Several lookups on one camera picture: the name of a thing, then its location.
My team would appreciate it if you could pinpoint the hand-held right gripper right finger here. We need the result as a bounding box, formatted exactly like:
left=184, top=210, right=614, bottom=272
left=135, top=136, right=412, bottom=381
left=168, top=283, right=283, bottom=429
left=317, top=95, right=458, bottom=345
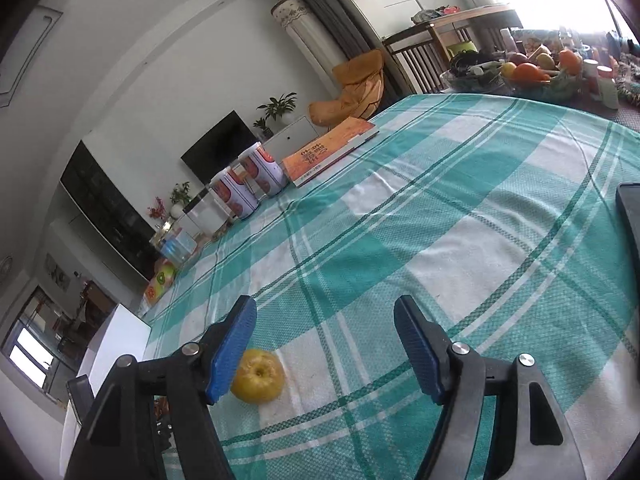
left=393, top=295, right=588, bottom=480

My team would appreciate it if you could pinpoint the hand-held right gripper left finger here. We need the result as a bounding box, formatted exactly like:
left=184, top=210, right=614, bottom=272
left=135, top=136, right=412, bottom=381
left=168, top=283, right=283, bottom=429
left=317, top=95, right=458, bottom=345
left=60, top=295, right=258, bottom=480

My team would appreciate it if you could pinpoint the small yellow-green apple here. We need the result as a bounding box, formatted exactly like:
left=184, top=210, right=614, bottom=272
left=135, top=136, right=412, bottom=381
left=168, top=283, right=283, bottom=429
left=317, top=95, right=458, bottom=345
left=230, top=349, right=286, bottom=404

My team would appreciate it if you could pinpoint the fruit print cushion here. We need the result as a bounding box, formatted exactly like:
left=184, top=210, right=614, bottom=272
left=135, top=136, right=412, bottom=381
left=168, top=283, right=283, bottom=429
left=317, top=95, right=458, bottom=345
left=142, top=260, right=179, bottom=306

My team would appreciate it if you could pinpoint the clear jar with gold lid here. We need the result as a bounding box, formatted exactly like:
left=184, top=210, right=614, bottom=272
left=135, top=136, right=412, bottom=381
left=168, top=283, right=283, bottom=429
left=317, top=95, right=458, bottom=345
left=150, top=225, right=201, bottom=267

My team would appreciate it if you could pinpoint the teal white checked tablecloth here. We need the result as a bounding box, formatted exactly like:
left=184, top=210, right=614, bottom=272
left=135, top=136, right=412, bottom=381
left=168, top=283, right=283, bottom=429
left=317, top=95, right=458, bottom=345
left=135, top=92, right=640, bottom=480

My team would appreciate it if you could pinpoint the clear container with black lid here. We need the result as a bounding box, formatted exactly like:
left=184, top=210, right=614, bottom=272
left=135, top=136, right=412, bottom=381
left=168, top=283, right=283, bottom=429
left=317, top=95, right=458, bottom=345
left=181, top=190, right=234, bottom=242

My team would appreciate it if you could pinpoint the white tin with orange label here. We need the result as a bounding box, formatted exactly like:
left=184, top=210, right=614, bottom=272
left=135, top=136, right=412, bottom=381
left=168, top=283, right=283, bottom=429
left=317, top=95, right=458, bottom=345
left=210, top=166, right=260, bottom=221
left=239, top=142, right=287, bottom=199

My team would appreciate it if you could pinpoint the leafy plant in white pot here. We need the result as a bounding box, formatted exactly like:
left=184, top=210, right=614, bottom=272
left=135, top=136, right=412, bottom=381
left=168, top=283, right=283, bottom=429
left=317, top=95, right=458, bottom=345
left=169, top=181, right=192, bottom=219

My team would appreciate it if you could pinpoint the glass door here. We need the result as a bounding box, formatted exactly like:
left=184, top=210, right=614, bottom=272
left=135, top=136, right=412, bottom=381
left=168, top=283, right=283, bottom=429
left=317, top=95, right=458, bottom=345
left=0, top=285, right=117, bottom=403

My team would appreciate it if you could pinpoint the dark glass cabinet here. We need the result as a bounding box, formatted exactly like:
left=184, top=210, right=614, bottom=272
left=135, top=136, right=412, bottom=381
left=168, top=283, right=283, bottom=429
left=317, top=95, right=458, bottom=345
left=60, top=141, right=167, bottom=282

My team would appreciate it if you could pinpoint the black television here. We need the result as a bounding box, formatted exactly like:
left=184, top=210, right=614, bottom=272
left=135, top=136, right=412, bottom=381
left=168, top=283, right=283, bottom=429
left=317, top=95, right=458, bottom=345
left=181, top=111, right=260, bottom=185

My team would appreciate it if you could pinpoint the orange book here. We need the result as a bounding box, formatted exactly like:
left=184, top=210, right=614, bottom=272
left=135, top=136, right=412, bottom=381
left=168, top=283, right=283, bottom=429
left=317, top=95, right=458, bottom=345
left=282, top=116, right=380, bottom=189

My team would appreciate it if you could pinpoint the white television cabinet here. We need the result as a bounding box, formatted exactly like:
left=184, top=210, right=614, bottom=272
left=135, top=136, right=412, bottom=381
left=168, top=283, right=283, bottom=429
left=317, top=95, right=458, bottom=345
left=262, top=116, right=321, bottom=162

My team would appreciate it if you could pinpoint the black phone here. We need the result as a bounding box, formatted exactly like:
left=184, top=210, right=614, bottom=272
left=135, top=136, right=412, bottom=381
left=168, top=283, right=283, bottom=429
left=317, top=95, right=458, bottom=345
left=615, top=182, right=640, bottom=274

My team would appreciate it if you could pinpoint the orange cushion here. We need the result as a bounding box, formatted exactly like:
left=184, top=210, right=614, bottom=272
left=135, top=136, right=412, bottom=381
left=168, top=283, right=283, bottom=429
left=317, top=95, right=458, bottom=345
left=308, top=49, right=386, bottom=122

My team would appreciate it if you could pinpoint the dark wooden chair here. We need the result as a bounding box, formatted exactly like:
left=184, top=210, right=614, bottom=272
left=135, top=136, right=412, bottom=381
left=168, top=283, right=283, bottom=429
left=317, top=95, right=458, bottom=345
left=382, top=25, right=451, bottom=96

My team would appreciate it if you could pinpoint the bowl of mixed fruit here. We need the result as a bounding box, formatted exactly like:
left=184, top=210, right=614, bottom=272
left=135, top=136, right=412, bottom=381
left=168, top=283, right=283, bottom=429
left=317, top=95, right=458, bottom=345
left=500, top=47, right=584, bottom=102

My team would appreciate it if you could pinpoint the white standing air conditioner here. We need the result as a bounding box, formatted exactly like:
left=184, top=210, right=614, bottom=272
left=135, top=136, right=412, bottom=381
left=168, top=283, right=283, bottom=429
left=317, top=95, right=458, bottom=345
left=271, top=0, right=347, bottom=87

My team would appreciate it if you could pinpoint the wooden side table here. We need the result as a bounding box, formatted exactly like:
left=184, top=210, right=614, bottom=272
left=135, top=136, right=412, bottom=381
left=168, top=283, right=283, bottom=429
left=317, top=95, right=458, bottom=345
left=412, top=4, right=524, bottom=57

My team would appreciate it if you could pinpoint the framed wall picture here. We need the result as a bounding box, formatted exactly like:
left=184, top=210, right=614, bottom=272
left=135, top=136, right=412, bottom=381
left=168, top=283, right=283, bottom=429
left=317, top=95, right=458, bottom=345
left=45, top=252, right=71, bottom=292

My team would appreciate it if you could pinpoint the dark bowl with cables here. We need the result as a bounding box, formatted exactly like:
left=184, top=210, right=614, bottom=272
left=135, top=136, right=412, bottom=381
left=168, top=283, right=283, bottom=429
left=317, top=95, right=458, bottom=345
left=440, top=52, right=507, bottom=94

